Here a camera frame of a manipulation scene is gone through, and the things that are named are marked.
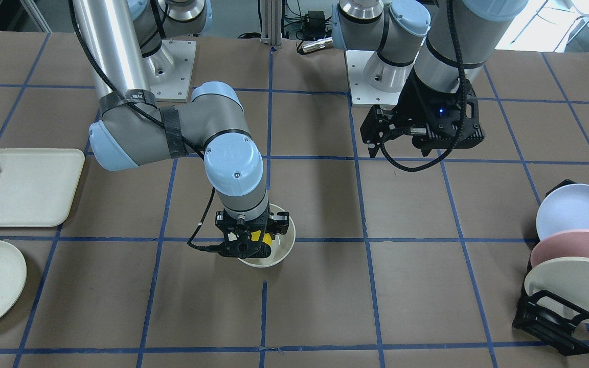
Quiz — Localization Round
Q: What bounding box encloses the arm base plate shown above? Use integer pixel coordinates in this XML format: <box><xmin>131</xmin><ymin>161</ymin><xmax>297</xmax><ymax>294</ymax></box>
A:
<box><xmin>345</xmin><ymin>50</ymin><xmax>409</xmax><ymax>108</ymax></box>
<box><xmin>143</xmin><ymin>39</ymin><xmax>197</xmax><ymax>102</ymax></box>

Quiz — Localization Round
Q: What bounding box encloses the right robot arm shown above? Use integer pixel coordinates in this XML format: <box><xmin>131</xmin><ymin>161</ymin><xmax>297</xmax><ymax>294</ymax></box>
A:
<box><xmin>69</xmin><ymin>1</ymin><xmax>296</xmax><ymax>268</ymax></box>

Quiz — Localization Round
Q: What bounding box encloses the cream plate in rack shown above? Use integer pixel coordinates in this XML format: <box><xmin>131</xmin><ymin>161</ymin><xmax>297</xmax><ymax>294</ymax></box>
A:
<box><xmin>524</xmin><ymin>257</ymin><xmax>589</xmax><ymax>323</ymax></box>

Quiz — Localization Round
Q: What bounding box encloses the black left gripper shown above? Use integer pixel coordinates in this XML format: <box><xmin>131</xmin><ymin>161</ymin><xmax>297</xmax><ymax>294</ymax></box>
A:
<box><xmin>360</xmin><ymin>72</ymin><xmax>485</xmax><ymax>158</ymax></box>

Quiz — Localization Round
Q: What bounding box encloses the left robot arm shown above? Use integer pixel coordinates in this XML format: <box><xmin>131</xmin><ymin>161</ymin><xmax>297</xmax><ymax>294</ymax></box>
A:
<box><xmin>332</xmin><ymin>1</ymin><xmax>527</xmax><ymax>158</ymax></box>

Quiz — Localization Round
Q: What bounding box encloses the pink plate in rack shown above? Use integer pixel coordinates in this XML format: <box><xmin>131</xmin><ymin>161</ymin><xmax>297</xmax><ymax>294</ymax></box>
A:
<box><xmin>530</xmin><ymin>229</ymin><xmax>589</xmax><ymax>266</ymax></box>

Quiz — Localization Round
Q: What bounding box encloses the black dish rack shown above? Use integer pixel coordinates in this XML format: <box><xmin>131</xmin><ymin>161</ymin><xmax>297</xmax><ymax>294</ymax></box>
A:
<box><xmin>512</xmin><ymin>181</ymin><xmax>589</xmax><ymax>356</ymax></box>

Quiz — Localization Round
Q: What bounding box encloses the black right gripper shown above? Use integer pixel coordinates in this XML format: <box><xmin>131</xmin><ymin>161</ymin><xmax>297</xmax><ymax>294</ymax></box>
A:
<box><xmin>215</xmin><ymin>210</ymin><xmax>290</xmax><ymax>259</ymax></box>

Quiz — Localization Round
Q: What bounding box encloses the lavender plate in rack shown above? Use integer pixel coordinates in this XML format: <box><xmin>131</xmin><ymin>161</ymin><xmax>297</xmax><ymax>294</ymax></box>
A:
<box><xmin>536</xmin><ymin>183</ymin><xmax>589</xmax><ymax>240</ymax></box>

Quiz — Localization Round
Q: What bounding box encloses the aluminium frame post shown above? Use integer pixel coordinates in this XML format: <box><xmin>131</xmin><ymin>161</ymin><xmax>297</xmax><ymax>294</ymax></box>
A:
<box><xmin>259</xmin><ymin>1</ymin><xmax>284</xmax><ymax>49</ymax></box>

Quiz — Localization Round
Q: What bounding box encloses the cream rectangular tray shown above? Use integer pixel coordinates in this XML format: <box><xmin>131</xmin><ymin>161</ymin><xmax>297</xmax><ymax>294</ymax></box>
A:
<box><xmin>0</xmin><ymin>148</ymin><xmax>85</xmax><ymax>227</ymax></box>

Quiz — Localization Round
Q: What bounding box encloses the cream ceramic bowl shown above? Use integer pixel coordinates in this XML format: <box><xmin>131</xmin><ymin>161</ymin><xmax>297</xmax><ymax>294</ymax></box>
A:
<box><xmin>237</xmin><ymin>199</ymin><xmax>296</xmax><ymax>268</ymax></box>

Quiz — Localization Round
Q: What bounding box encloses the yellow lemon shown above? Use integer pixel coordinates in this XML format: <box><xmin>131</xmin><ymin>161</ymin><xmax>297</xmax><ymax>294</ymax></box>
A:
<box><xmin>251</xmin><ymin>230</ymin><xmax>274</xmax><ymax>246</ymax></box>

